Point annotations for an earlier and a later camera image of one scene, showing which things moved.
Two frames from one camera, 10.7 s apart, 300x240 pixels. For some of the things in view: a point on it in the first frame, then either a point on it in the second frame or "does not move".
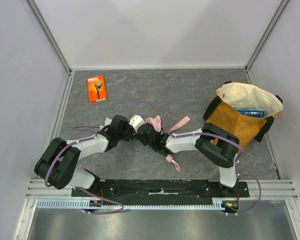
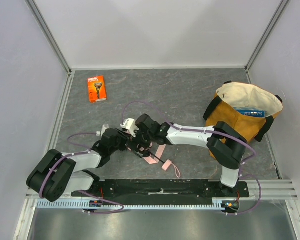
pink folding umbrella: (156, 122) -> (155, 160)
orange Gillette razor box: (96, 87) does not move
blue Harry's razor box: (251, 112) does not move
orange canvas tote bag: (245, 128) does not move
